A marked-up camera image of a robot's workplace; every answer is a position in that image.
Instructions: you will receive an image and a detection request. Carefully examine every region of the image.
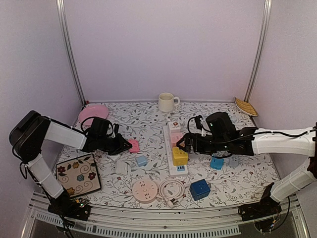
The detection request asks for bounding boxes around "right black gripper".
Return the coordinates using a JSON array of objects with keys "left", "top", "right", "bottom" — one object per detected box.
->
[{"left": 176, "top": 132, "right": 229, "bottom": 155}]

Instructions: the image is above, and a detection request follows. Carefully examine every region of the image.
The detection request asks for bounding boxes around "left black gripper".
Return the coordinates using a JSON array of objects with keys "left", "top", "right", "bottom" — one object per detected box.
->
[{"left": 98, "top": 133, "right": 132, "bottom": 155}]

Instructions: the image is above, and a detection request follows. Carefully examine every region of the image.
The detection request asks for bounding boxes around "light pink plug adapter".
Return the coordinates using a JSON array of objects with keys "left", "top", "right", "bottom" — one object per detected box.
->
[{"left": 170, "top": 132, "right": 183, "bottom": 148}]

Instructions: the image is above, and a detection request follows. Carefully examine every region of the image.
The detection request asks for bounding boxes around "yellow cube adapter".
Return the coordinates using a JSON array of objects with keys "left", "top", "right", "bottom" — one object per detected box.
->
[{"left": 172, "top": 147, "right": 189, "bottom": 166}]

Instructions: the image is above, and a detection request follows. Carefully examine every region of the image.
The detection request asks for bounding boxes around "white plug adapter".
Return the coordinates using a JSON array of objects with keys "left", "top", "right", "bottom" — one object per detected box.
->
[{"left": 115, "top": 160, "right": 128, "bottom": 176}]

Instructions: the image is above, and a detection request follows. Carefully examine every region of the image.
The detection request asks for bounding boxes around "white cartoon plug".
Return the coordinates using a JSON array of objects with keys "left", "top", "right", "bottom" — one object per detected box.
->
[{"left": 168, "top": 121, "right": 181, "bottom": 133}]

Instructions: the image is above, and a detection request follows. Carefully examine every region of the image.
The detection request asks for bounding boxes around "light blue plug adapter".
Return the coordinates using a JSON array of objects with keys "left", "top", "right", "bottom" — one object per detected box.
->
[{"left": 136, "top": 156, "right": 148, "bottom": 167}]

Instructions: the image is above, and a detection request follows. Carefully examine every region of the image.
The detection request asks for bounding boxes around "white power strip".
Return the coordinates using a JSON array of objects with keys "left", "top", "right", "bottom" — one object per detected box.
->
[{"left": 163, "top": 125, "right": 189, "bottom": 177}]

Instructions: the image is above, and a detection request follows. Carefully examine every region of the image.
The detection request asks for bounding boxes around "cyan plug adapter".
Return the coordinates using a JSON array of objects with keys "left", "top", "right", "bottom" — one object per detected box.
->
[{"left": 210, "top": 157, "right": 224, "bottom": 170}]

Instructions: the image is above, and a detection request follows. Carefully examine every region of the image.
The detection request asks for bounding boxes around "pink round socket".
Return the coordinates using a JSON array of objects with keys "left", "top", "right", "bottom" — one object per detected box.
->
[{"left": 132, "top": 179, "right": 158, "bottom": 204}]

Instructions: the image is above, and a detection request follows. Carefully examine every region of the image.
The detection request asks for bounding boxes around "dark blue cube adapter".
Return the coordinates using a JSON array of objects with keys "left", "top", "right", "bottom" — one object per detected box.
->
[{"left": 190, "top": 179, "right": 211, "bottom": 201}]

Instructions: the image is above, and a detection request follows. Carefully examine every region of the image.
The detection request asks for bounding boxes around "light blue power strip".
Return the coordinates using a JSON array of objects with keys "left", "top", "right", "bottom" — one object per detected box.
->
[{"left": 228, "top": 156, "right": 239, "bottom": 168}]

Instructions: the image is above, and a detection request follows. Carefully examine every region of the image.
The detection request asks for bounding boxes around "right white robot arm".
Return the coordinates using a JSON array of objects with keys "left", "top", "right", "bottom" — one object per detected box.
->
[{"left": 176, "top": 122, "right": 317, "bottom": 216}]

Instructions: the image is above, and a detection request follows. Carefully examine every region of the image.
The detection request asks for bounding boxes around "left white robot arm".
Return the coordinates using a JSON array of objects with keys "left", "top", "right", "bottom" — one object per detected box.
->
[{"left": 9, "top": 111, "right": 132, "bottom": 215}]

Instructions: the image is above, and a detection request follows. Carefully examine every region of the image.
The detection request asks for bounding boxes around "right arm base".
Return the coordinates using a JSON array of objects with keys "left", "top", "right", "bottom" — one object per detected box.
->
[{"left": 238, "top": 201, "right": 284, "bottom": 233}]

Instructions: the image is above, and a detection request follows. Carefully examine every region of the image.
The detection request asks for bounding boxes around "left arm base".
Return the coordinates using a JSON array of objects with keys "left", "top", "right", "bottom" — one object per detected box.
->
[{"left": 48, "top": 196, "right": 91, "bottom": 221}]

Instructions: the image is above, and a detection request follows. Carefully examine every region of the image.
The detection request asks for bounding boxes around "cream mug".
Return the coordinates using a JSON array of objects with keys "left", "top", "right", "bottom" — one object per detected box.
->
[{"left": 158, "top": 93, "right": 180, "bottom": 113}]

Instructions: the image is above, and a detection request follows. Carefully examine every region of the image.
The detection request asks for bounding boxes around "pink plate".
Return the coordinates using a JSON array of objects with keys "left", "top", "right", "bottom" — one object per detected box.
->
[{"left": 78, "top": 105, "right": 109, "bottom": 125}]

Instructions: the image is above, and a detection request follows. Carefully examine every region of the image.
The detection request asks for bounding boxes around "floral square coaster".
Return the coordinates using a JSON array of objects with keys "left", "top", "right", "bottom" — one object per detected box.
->
[{"left": 55, "top": 154, "right": 102, "bottom": 198}]

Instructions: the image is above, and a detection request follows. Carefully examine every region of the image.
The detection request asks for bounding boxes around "yellow leaf dish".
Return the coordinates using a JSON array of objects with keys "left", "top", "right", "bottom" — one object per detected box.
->
[{"left": 234, "top": 97, "right": 258, "bottom": 117}]

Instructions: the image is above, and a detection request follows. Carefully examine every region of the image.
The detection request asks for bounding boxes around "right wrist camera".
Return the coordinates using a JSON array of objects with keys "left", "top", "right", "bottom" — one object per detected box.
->
[{"left": 194, "top": 115, "right": 206, "bottom": 131}]

